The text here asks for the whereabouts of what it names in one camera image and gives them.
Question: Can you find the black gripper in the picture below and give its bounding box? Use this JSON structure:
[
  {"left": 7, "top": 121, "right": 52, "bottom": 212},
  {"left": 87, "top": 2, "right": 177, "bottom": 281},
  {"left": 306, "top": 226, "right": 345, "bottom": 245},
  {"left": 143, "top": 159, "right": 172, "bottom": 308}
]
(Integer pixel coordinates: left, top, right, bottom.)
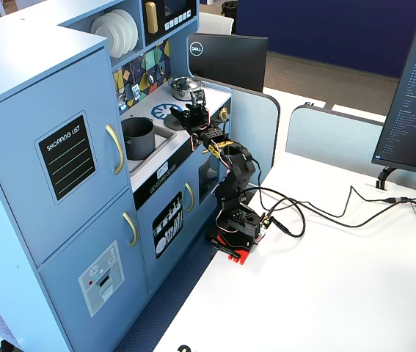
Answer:
[{"left": 169, "top": 103, "right": 211, "bottom": 133}]

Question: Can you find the shiny steel pot lid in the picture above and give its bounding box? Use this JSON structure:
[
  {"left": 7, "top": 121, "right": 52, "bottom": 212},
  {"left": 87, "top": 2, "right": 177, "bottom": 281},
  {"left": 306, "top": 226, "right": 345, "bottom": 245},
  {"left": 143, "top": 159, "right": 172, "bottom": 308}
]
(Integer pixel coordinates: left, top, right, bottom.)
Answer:
[{"left": 168, "top": 76, "right": 202, "bottom": 92}]

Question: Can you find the gray toy sink basin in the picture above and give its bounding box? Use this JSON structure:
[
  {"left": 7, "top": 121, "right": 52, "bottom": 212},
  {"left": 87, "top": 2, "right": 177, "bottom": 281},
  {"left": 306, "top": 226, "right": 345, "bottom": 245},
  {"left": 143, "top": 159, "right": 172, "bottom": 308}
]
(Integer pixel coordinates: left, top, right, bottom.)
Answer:
[{"left": 120, "top": 116, "right": 178, "bottom": 175}]

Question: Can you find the dark gray pot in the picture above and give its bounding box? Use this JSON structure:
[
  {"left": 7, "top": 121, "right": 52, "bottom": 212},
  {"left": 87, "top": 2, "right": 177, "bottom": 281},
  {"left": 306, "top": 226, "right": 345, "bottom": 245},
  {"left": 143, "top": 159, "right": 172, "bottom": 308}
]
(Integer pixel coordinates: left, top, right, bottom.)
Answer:
[{"left": 120, "top": 116, "right": 156, "bottom": 161}]

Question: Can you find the steel slotted spatula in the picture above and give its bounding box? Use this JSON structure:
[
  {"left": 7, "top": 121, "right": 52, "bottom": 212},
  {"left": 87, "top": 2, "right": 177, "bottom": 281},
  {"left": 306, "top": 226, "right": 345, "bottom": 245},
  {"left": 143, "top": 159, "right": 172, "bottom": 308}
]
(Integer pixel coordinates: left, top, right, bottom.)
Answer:
[{"left": 130, "top": 67, "right": 142, "bottom": 100}]

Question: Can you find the steel slotted skimmer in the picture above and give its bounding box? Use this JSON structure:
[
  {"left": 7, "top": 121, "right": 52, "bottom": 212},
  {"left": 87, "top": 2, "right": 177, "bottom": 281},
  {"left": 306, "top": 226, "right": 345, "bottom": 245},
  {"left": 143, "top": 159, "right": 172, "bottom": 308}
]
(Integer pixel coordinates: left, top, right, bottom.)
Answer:
[{"left": 117, "top": 73, "right": 128, "bottom": 111}]

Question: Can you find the blue oven door with window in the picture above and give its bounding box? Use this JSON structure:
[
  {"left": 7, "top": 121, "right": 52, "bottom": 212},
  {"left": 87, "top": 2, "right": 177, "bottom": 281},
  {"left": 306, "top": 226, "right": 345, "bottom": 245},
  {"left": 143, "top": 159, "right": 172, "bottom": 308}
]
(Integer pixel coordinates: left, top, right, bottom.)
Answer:
[{"left": 197, "top": 144, "right": 231, "bottom": 205}]

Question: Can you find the black Dell monitor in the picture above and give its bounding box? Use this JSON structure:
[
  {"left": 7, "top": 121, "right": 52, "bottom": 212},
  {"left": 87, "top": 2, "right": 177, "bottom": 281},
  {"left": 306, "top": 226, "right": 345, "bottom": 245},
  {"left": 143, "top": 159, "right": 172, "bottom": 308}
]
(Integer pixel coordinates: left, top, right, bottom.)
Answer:
[{"left": 187, "top": 32, "right": 269, "bottom": 94}]

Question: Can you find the light blue desk divider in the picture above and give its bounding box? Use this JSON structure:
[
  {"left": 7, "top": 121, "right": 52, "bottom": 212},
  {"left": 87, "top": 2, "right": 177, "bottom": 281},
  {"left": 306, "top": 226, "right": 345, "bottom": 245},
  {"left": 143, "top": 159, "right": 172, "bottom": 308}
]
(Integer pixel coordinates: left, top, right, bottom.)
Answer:
[
  {"left": 200, "top": 79, "right": 281, "bottom": 186},
  {"left": 285, "top": 103, "right": 385, "bottom": 170}
]

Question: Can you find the black toy microwave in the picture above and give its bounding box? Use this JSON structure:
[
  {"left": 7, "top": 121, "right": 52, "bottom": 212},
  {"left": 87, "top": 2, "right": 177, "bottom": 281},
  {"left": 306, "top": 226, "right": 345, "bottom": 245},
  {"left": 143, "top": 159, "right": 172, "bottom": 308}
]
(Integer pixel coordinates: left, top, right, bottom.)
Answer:
[{"left": 142, "top": 0, "right": 199, "bottom": 47}]

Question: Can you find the blue dishwasher door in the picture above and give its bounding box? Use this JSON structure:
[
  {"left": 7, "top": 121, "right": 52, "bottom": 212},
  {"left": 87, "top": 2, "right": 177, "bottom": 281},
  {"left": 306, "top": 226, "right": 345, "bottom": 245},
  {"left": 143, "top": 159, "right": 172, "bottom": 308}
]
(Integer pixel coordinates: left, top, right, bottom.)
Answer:
[{"left": 135, "top": 146, "right": 204, "bottom": 295}]

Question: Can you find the white chair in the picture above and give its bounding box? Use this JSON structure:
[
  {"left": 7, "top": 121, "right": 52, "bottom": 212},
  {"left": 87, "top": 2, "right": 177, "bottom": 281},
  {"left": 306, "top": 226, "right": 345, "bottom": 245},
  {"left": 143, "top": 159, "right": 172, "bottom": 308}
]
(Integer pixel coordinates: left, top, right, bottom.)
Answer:
[{"left": 197, "top": 11, "right": 235, "bottom": 36}]

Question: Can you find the white toy plate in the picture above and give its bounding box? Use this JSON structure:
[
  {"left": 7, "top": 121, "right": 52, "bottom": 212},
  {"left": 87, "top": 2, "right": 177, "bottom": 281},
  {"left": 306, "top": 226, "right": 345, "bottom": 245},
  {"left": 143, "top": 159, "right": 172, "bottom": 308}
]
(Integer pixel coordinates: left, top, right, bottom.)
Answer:
[
  {"left": 90, "top": 14, "right": 126, "bottom": 60},
  {"left": 103, "top": 10, "right": 134, "bottom": 54},
  {"left": 114, "top": 8, "right": 139, "bottom": 51}
]

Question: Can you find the black trash can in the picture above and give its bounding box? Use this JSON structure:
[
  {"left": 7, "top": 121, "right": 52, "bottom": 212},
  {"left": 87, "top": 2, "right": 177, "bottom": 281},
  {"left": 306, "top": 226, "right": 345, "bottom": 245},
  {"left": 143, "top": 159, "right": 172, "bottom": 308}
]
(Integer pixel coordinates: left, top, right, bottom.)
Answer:
[{"left": 221, "top": 0, "right": 238, "bottom": 21}]

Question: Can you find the blue toy play kitchen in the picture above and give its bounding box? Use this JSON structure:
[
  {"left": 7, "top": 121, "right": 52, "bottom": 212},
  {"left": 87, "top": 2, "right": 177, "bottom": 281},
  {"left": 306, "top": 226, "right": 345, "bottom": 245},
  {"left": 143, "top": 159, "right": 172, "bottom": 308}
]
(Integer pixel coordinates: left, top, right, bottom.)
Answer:
[{"left": 0, "top": 0, "right": 233, "bottom": 352}]

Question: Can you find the blue fridge door with chalkboard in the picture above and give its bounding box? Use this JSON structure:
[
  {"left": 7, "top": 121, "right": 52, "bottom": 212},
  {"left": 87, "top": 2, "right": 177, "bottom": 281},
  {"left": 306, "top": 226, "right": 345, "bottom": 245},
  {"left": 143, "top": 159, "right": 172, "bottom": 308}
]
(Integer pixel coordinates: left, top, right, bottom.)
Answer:
[{"left": 0, "top": 46, "right": 132, "bottom": 268}]

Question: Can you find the blue freezer door ice dispenser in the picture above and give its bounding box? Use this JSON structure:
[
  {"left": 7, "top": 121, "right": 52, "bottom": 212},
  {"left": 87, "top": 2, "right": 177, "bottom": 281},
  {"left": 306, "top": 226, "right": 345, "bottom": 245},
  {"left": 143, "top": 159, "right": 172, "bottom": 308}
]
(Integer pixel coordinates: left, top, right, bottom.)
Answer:
[{"left": 37, "top": 188, "right": 150, "bottom": 352}]

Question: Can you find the monitor showing code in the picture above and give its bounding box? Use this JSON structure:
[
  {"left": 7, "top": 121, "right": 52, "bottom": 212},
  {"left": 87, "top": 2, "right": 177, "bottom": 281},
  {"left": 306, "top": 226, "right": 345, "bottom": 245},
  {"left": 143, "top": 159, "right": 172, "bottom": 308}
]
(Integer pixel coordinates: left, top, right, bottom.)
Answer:
[{"left": 371, "top": 26, "right": 416, "bottom": 180}]

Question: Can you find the small wrist camera board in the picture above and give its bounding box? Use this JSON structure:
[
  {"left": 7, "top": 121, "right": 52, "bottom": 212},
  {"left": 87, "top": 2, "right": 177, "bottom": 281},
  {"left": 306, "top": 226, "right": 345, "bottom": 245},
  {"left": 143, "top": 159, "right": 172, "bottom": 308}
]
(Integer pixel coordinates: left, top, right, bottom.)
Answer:
[{"left": 189, "top": 88, "right": 207, "bottom": 108}]

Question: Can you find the long gold fridge door handle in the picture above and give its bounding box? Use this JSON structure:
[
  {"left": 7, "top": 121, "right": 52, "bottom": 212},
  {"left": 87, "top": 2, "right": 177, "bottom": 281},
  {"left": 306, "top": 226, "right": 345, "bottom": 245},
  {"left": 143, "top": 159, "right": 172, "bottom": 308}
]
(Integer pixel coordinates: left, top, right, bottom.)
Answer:
[{"left": 105, "top": 123, "right": 125, "bottom": 177}]

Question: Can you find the gold dishwasher door handle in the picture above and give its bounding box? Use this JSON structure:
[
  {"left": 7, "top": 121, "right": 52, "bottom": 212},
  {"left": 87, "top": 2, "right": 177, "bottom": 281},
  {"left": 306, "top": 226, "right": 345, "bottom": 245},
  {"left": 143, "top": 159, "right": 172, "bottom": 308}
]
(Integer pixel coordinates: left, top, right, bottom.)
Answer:
[{"left": 184, "top": 181, "right": 196, "bottom": 213}]

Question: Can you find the gold microwave handle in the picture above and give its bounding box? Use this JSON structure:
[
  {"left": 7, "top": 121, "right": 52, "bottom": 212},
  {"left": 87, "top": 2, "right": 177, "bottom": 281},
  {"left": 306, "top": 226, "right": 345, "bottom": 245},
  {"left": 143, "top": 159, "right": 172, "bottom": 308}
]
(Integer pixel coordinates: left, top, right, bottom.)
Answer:
[{"left": 145, "top": 1, "right": 158, "bottom": 35}]

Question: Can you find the short gold freezer door handle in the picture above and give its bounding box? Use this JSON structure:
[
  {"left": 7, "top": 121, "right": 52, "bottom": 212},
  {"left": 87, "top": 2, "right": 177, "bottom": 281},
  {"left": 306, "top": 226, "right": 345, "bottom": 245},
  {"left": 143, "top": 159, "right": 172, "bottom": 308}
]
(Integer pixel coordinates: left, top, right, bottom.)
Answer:
[{"left": 122, "top": 211, "right": 139, "bottom": 248}]

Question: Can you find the looped black cable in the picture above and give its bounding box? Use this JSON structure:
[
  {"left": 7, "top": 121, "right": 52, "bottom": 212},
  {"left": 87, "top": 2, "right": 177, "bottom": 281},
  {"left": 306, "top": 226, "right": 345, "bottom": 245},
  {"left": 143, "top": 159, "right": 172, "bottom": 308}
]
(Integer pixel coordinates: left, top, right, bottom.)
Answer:
[{"left": 242, "top": 186, "right": 307, "bottom": 239}]

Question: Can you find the long black cable with connector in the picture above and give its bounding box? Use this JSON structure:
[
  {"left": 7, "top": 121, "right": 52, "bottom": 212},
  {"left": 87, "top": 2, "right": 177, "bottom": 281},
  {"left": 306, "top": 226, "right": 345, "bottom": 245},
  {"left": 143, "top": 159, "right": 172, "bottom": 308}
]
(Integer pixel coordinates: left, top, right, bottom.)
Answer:
[{"left": 266, "top": 185, "right": 416, "bottom": 219}]

